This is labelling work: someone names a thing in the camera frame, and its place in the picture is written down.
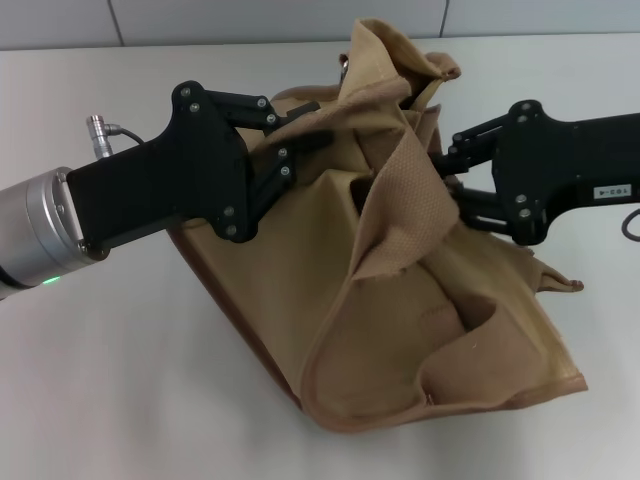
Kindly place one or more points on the khaki canvas food bag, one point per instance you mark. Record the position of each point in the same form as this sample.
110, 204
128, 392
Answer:
310, 280

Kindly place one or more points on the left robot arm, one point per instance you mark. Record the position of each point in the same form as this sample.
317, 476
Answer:
35, 230

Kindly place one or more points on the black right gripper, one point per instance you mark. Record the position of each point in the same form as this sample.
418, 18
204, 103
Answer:
550, 165

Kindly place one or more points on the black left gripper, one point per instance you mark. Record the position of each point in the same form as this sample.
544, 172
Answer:
190, 170

